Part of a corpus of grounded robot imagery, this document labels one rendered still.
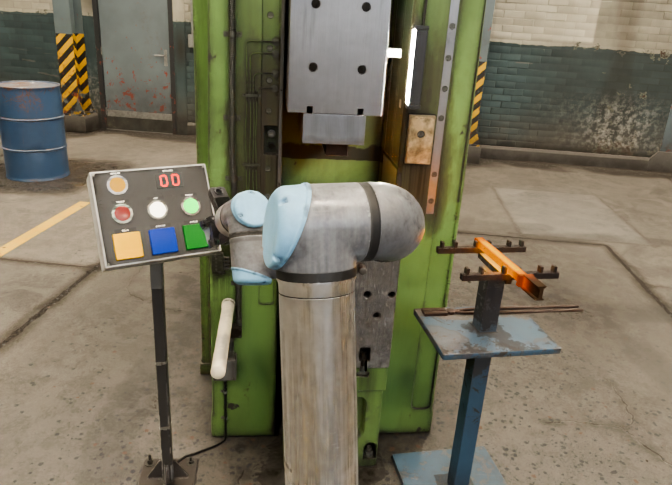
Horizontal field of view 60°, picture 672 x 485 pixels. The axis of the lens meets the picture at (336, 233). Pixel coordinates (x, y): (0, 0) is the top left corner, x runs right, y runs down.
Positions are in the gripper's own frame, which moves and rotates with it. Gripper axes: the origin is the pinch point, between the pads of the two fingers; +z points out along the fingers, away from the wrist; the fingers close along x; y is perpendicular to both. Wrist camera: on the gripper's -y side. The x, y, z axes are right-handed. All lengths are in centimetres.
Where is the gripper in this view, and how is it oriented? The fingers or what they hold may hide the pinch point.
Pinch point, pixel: (208, 226)
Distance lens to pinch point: 169.1
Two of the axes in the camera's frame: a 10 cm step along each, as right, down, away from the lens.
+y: 2.0, 9.8, -0.9
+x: 8.6, -1.3, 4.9
